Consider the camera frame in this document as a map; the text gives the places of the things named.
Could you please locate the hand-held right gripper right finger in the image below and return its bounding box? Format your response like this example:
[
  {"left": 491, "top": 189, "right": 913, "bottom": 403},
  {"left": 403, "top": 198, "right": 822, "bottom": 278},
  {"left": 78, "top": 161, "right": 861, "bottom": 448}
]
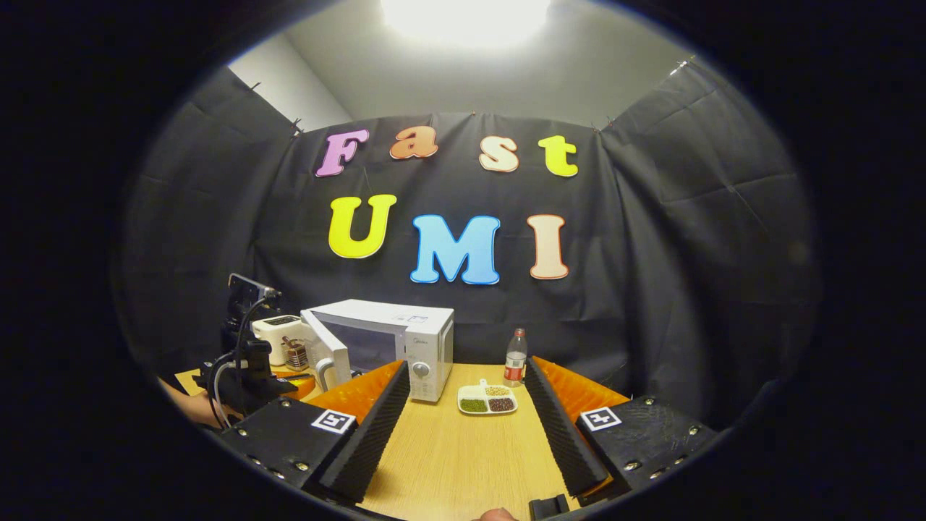
[{"left": 523, "top": 356, "right": 721, "bottom": 500}]

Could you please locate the white divided tray of beans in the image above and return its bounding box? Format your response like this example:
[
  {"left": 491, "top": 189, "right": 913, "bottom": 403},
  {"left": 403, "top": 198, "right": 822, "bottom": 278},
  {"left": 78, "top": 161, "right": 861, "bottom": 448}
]
[{"left": 457, "top": 379, "right": 519, "bottom": 415}]

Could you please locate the white toaster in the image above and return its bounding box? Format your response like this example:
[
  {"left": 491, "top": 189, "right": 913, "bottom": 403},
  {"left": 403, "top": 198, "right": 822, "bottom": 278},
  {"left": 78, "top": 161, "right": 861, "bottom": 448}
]
[{"left": 251, "top": 315, "right": 313, "bottom": 367}]

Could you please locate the black backdrop cloth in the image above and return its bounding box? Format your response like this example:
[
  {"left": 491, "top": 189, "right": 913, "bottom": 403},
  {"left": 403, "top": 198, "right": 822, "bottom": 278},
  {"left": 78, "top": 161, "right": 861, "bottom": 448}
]
[{"left": 116, "top": 58, "right": 822, "bottom": 435}]

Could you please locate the metal wire basket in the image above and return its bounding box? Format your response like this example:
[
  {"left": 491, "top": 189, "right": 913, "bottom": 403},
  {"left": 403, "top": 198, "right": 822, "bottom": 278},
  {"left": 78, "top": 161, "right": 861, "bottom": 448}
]
[{"left": 282, "top": 336, "right": 310, "bottom": 372}]

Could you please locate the grey cable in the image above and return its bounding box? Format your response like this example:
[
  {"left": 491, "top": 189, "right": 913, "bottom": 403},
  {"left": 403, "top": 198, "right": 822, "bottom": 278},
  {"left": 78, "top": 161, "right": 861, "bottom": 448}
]
[{"left": 208, "top": 295, "right": 281, "bottom": 429}]

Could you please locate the white microwave oven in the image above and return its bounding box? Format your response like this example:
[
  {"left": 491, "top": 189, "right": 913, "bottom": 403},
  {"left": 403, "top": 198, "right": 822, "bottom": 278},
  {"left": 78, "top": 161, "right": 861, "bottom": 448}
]
[{"left": 300, "top": 299, "right": 455, "bottom": 403}]

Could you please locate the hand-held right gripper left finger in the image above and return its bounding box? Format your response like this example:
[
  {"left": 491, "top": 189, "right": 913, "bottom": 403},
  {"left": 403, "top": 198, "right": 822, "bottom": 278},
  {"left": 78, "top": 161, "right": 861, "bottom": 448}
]
[{"left": 217, "top": 360, "right": 412, "bottom": 505}]

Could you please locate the large ceiling light panel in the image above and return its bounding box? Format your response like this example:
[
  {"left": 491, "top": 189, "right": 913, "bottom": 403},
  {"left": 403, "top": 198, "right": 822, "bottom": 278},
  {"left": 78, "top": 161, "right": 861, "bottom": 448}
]
[{"left": 380, "top": 0, "right": 552, "bottom": 48}]

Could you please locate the clear bottle with red label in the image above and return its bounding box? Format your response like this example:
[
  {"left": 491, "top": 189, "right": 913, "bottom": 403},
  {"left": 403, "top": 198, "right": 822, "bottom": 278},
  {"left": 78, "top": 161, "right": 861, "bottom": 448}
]
[{"left": 504, "top": 328, "right": 528, "bottom": 386}]

